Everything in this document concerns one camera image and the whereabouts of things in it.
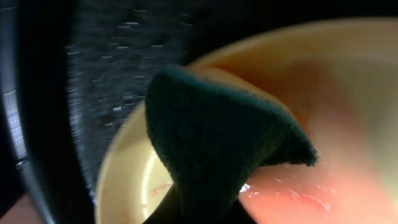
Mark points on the green yellow sponge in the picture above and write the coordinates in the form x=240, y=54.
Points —
x=212, y=136

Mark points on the yellow plate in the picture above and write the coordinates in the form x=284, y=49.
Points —
x=339, y=80

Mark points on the round black tray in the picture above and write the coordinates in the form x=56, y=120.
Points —
x=71, y=71

